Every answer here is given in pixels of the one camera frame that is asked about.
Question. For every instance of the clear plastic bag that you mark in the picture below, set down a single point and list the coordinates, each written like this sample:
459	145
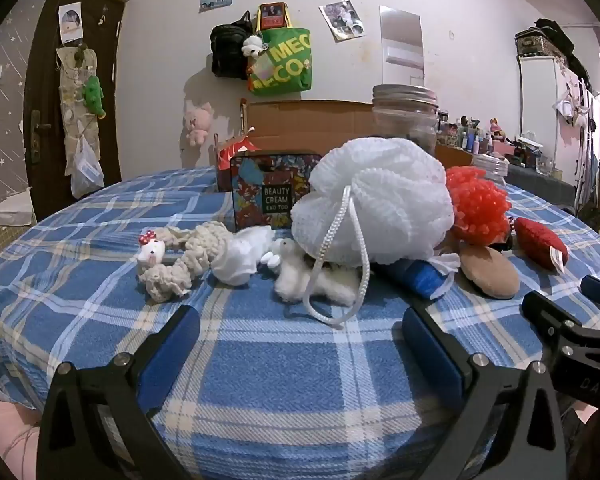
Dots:
86	170

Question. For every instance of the black bag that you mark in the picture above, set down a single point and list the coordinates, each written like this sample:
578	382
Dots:
227	50

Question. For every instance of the grey covered table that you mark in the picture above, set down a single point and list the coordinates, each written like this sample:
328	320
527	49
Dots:
535	182

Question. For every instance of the green tote bag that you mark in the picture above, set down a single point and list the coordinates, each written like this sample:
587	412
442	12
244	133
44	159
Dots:
285	65

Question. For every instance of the red soft cushion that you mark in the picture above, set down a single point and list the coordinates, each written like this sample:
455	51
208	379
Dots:
540	240

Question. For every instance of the small clear glass jar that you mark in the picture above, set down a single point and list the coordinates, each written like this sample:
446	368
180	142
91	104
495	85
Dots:
490	170

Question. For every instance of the pink plush toy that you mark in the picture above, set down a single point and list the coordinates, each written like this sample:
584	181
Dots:
198	122

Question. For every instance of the white mesh bath loofah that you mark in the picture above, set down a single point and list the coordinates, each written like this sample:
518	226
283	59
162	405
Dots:
380	195

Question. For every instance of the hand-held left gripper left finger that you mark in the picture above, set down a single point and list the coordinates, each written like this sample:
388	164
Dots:
170	355

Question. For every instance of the tan round powder puff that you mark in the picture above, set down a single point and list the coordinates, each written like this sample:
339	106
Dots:
490	270

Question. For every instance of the blue plaid blanket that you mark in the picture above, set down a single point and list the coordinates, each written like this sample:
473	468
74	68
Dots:
280	360

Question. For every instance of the dark wooden door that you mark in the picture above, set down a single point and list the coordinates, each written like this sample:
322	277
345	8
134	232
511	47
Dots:
112	110

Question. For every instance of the floral tin box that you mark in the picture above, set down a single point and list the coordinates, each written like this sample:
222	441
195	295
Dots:
260	180

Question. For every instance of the photo print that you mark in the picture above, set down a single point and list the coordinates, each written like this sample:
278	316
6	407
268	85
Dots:
342	17

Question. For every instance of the black pompom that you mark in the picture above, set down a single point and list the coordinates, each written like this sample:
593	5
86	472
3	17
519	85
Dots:
504	245

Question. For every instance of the white paper sheet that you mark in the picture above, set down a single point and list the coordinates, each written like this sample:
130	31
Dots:
70	22

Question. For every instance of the panda plush charm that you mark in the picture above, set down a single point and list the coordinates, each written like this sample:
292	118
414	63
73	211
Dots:
252	46

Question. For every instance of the wall mirror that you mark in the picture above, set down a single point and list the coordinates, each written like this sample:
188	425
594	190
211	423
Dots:
401	35

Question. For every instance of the hanging fabric organizer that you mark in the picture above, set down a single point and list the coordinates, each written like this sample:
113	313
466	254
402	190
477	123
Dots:
72	85

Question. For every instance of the hanging white garment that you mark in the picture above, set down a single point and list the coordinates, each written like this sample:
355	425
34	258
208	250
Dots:
570	105

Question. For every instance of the green plush toy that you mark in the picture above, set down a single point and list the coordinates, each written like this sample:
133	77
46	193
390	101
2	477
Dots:
93	95

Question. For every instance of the white wardrobe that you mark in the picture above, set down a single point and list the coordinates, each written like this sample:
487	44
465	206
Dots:
537	110

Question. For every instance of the white soft cloth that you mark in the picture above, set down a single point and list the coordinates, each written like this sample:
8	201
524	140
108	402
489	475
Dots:
235	260

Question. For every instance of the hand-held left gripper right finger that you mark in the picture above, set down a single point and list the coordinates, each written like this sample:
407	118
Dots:
430	355

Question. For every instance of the red rectangular packet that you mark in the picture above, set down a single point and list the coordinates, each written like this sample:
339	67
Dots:
271	15

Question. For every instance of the white fluffy plush toy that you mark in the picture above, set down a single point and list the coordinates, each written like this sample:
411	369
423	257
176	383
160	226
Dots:
290	277

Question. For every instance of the row of cosmetic bottles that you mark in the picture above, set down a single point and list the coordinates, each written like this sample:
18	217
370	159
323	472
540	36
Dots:
475	135

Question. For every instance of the cardboard box with red lining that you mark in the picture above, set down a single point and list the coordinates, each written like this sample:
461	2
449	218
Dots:
305	125

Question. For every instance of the black suitcase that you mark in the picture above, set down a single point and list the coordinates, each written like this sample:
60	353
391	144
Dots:
545	40

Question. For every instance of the orange mesh bath loofah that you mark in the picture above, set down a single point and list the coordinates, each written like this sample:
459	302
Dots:
480	205

